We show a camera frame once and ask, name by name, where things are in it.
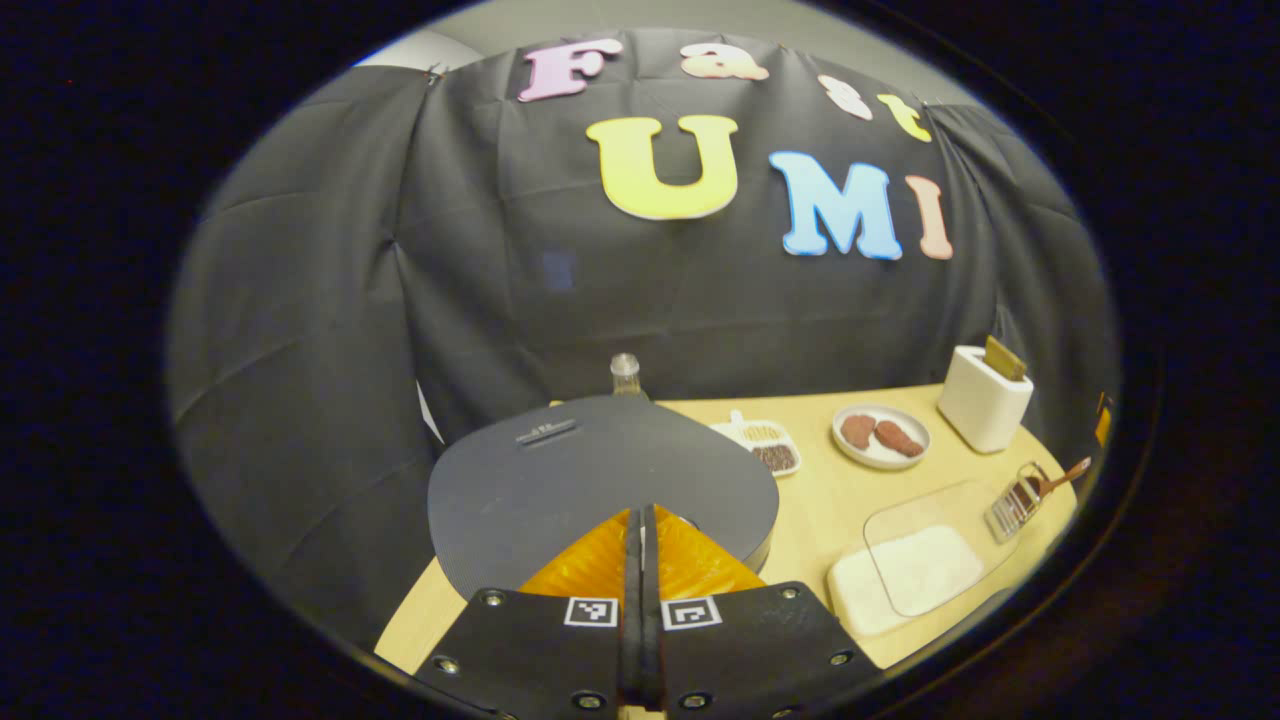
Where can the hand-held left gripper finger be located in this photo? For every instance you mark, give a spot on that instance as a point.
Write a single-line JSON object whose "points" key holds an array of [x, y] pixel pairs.
{"points": [[652, 620], [632, 620]]}

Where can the brown toast slice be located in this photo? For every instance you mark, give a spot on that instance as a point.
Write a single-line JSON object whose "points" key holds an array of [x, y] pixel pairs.
{"points": [[1003, 358]]}

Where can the clear box of white rice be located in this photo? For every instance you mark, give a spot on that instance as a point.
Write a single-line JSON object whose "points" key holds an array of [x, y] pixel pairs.
{"points": [[920, 570]]}

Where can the short red meat piece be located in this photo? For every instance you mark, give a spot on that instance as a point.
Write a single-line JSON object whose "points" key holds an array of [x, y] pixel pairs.
{"points": [[858, 431]]}

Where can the silver black rice cooker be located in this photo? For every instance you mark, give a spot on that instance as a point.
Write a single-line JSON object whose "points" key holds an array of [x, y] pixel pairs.
{"points": [[560, 480]]}

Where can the long red meat piece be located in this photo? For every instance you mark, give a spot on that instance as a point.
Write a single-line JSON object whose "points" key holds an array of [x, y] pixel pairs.
{"points": [[898, 438]]}

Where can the white divided dish of beans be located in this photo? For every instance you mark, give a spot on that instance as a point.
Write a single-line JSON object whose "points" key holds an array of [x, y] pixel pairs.
{"points": [[775, 455]]}

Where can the small glass bottle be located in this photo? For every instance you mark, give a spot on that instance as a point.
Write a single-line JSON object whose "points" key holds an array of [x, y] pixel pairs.
{"points": [[625, 372]]}

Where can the brown wooden spoon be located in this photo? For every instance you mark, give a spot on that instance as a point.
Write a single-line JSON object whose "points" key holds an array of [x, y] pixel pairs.
{"points": [[1055, 480]]}

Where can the round white plate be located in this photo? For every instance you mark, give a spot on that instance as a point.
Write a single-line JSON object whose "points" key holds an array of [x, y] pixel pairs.
{"points": [[880, 460]]}

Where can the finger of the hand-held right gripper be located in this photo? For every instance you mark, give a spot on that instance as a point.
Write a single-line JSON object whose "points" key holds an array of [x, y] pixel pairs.
{"points": [[1104, 420]]}

